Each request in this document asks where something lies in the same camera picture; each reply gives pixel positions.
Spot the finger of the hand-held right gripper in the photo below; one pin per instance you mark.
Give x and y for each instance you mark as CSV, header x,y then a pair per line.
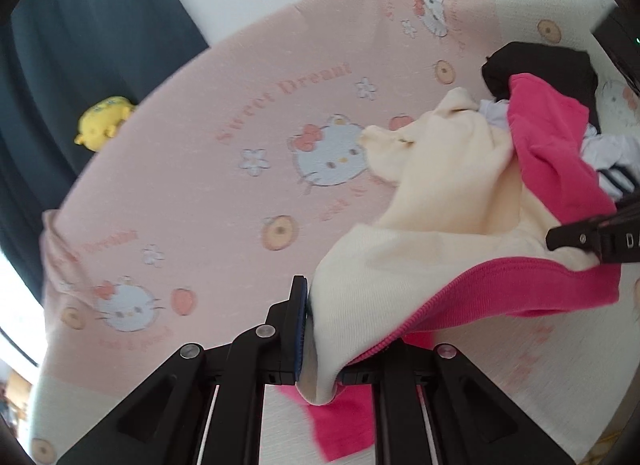
x,y
575,237

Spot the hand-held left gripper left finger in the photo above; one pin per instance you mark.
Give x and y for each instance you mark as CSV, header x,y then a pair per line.
x,y
300,330

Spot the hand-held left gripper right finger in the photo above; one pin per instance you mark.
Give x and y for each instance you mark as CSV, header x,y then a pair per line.
x,y
440,395

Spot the pink and cream T-shirt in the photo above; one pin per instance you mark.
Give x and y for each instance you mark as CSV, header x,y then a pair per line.
x,y
440,205

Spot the white garment with navy trim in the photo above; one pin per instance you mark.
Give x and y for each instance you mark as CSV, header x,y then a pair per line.
x,y
607,155

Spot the black garment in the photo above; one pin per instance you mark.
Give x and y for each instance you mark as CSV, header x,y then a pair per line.
x,y
540,65

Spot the cat print sofa blanket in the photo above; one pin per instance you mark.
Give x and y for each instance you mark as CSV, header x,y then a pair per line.
x,y
200,145

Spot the bright window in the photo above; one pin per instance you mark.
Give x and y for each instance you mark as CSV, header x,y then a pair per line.
x,y
20,310

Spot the yellow plush toy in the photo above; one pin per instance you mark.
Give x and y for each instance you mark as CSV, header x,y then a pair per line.
x,y
102,122

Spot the dark curtain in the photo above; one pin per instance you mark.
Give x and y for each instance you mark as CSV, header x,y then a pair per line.
x,y
75,70

